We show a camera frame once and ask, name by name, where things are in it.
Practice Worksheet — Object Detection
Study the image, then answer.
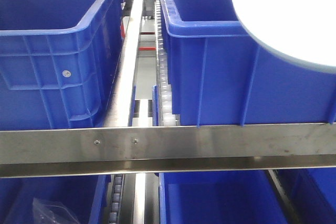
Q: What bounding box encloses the light blue plate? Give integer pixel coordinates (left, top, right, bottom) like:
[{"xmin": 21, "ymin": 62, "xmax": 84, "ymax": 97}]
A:
[{"xmin": 232, "ymin": 0, "xmax": 335, "ymax": 73}]

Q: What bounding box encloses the white roller conveyor track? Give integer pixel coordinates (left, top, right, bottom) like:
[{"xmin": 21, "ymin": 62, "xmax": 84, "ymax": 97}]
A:
[{"xmin": 154, "ymin": 0, "xmax": 180, "ymax": 126}]

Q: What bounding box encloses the blue bin upper right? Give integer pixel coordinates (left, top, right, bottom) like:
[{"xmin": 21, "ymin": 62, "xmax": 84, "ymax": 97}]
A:
[{"xmin": 160, "ymin": 0, "xmax": 335, "ymax": 125}]

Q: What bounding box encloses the blue bin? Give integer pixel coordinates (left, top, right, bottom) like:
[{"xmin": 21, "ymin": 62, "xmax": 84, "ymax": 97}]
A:
[
  {"xmin": 159, "ymin": 170, "xmax": 287, "ymax": 223},
  {"xmin": 278, "ymin": 168, "xmax": 335, "ymax": 223},
  {"xmin": 1, "ymin": 0, "xmax": 122, "ymax": 130},
  {"xmin": 160, "ymin": 0, "xmax": 335, "ymax": 125},
  {"xmin": 1, "ymin": 175, "xmax": 111, "ymax": 223}
]

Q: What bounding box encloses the blue bin lower middle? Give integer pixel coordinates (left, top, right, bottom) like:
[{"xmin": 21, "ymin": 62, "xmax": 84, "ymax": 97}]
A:
[{"xmin": 159, "ymin": 170, "xmax": 287, "ymax": 223}]

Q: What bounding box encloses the blue bin upper left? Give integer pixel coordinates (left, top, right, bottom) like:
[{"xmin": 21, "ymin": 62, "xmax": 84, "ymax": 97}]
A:
[{"xmin": 1, "ymin": 0, "xmax": 122, "ymax": 130}]

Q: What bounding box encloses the blue bin bottom left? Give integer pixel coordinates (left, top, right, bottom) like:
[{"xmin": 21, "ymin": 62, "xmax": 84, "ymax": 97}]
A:
[{"xmin": 1, "ymin": 175, "xmax": 111, "ymax": 223}]

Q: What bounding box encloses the clear plastic bag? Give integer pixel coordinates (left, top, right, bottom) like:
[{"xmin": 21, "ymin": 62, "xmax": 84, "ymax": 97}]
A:
[{"xmin": 33, "ymin": 198, "xmax": 80, "ymax": 223}]

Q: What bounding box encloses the blue bin lower right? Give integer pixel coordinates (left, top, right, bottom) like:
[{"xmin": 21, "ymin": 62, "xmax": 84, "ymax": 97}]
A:
[{"xmin": 278, "ymin": 168, "xmax": 335, "ymax": 223}]

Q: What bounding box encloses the steel divider rail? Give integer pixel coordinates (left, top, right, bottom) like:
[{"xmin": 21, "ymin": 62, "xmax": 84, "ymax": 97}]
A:
[{"xmin": 103, "ymin": 0, "xmax": 144, "ymax": 127}]

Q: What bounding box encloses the stainless steel shelf rail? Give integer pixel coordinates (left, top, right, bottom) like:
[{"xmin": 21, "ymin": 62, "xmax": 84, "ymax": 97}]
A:
[{"xmin": 1, "ymin": 123, "xmax": 335, "ymax": 177}]

